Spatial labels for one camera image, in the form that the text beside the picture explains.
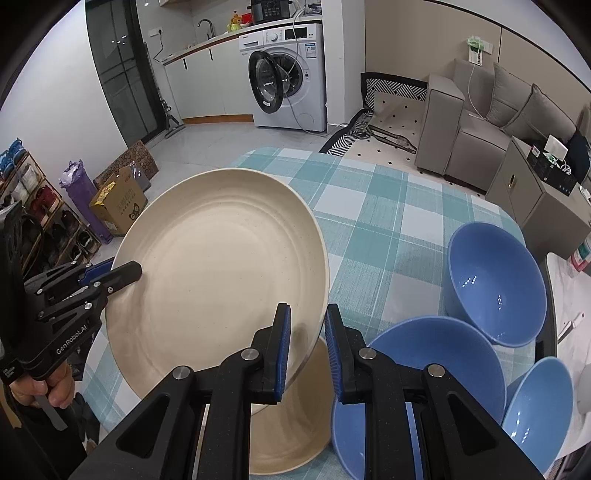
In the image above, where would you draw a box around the grey stick vacuum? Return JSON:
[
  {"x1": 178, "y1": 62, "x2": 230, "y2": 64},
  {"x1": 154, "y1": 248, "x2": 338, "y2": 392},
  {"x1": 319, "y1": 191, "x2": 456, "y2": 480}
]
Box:
[{"x1": 157, "y1": 88, "x2": 185, "y2": 139}]

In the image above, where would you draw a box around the person's left hand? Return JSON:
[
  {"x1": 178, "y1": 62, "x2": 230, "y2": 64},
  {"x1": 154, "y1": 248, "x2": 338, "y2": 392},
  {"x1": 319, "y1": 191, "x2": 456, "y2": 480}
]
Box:
[{"x1": 10, "y1": 362, "x2": 77, "y2": 410}]

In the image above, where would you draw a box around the dark jacket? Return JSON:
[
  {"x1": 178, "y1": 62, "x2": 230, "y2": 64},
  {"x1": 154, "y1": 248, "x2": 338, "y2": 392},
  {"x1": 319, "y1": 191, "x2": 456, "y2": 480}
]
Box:
[{"x1": 566, "y1": 129, "x2": 591, "y2": 183}]

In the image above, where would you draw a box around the black and white patterned rug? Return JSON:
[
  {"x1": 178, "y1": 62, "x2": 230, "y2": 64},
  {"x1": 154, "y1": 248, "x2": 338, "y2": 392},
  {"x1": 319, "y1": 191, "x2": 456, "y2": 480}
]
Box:
[{"x1": 318, "y1": 71, "x2": 490, "y2": 195}]

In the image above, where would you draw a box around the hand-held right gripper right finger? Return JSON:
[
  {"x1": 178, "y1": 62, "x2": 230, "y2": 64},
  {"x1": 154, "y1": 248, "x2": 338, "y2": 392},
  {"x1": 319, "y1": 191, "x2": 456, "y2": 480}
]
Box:
[{"x1": 324, "y1": 304, "x2": 546, "y2": 480}]

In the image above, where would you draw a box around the white washing machine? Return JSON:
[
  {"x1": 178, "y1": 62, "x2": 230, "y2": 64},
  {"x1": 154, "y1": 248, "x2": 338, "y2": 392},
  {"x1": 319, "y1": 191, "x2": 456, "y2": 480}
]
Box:
[{"x1": 238, "y1": 21, "x2": 328, "y2": 134}]

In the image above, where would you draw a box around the teal checkered tablecloth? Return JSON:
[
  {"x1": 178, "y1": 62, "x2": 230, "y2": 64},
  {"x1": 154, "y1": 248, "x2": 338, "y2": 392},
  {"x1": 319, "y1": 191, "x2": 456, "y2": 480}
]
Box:
[{"x1": 76, "y1": 147, "x2": 527, "y2": 480}]

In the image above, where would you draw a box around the grey bedside cabinet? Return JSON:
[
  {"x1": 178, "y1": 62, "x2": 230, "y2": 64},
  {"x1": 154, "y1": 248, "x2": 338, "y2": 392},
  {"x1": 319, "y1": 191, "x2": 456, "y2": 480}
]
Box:
[{"x1": 486, "y1": 136, "x2": 591, "y2": 264}]

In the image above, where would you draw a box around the dark glass door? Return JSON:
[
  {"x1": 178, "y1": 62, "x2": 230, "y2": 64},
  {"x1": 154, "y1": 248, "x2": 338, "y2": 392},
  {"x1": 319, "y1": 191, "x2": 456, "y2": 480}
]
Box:
[{"x1": 85, "y1": 0, "x2": 164, "y2": 148}]

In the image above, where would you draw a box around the black pressure cooker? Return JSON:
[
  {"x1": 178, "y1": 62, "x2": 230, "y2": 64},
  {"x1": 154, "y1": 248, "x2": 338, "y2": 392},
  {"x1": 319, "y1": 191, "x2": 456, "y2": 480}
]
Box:
[{"x1": 247, "y1": 0, "x2": 293, "y2": 26}]

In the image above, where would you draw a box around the purple trash bag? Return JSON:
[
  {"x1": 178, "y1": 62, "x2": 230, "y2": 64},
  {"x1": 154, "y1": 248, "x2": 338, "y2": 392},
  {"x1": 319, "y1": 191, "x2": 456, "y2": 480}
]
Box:
[{"x1": 59, "y1": 159, "x2": 114, "y2": 245}]

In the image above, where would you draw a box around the cream plate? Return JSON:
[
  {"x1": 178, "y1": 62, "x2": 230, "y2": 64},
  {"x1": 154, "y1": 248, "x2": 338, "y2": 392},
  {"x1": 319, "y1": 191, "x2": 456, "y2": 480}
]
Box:
[
  {"x1": 249, "y1": 337, "x2": 338, "y2": 476},
  {"x1": 105, "y1": 168, "x2": 331, "y2": 418}
]

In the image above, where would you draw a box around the wooden shoe rack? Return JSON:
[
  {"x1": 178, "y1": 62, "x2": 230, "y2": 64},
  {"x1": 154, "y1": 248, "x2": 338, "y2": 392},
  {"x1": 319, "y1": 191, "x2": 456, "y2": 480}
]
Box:
[{"x1": 0, "y1": 138, "x2": 102, "y2": 278}]

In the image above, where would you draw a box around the cardboard box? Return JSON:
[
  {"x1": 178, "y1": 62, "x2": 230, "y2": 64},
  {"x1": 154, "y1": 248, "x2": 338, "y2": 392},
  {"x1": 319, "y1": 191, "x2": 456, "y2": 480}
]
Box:
[{"x1": 89, "y1": 166, "x2": 148, "y2": 236}]

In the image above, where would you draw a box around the grey sofa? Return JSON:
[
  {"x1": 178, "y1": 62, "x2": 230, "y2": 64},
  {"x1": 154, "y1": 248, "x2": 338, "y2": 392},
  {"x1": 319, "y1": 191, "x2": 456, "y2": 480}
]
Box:
[{"x1": 414, "y1": 58, "x2": 591, "y2": 192}]

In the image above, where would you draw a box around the brown patterned cardboard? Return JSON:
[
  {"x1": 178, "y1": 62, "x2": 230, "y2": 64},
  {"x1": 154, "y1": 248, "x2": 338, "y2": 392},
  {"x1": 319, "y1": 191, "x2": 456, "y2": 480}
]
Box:
[{"x1": 95, "y1": 141, "x2": 160, "y2": 190}]

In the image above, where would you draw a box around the white box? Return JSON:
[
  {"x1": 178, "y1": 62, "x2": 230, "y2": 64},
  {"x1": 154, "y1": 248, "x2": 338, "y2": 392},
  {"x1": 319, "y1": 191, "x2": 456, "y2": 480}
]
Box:
[{"x1": 544, "y1": 135, "x2": 570, "y2": 160}]

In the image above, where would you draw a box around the white charging cable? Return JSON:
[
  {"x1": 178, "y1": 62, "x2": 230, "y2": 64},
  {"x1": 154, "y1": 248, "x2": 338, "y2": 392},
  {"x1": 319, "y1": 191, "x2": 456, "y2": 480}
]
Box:
[{"x1": 465, "y1": 62, "x2": 491, "y2": 121}]

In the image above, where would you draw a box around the wall power strip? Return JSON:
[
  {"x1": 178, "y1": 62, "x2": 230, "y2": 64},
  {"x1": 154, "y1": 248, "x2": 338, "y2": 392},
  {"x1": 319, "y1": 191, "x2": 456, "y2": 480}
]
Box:
[{"x1": 465, "y1": 36, "x2": 492, "y2": 65}]

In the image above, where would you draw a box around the grey cushion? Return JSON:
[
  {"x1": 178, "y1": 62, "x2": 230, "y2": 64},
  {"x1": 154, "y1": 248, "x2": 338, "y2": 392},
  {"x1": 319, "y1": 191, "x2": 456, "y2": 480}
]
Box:
[
  {"x1": 486, "y1": 62, "x2": 536, "y2": 127},
  {"x1": 503, "y1": 84, "x2": 578, "y2": 144}
]

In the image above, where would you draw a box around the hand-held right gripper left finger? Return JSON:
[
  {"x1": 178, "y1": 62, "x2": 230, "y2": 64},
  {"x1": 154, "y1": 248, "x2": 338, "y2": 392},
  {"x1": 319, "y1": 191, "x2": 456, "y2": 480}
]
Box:
[{"x1": 69, "y1": 302, "x2": 293, "y2": 480}]

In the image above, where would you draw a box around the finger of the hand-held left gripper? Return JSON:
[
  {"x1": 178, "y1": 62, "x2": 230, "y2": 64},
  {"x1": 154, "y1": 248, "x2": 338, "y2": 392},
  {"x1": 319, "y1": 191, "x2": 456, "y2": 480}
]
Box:
[
  {"x1": 23, "y1": 258, "x2": 115, "y2": 298},
  {"x1": 36, "y1": 261, "x2": 143, "y2": 324}
]

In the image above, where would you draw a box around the blue bowl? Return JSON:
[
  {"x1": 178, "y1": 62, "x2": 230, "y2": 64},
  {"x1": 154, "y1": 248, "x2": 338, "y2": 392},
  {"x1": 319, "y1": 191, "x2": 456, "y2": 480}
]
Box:
[
  {"x1": 330, "y1": 316, "x2": 507, "y2": 480},
  {"x1": 444, "y1": 222, "x2": 548, "y2": 348},
  {"x1": 501, "y1": 356, "x2": 574, "y2": 474}
]

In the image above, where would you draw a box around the white kitchen cabinet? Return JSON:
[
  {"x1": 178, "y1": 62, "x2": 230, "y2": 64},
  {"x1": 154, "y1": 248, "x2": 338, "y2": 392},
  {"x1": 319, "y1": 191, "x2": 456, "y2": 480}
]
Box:
[{"x1": 163, "y1": 32, "x2": 257, "y2": 125}]

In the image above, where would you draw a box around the black box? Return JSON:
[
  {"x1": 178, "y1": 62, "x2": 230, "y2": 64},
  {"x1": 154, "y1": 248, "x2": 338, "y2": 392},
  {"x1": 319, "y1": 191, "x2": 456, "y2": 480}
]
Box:
[{"x1": 526, "y1": 143, "x2": 578, "y2": 197}]

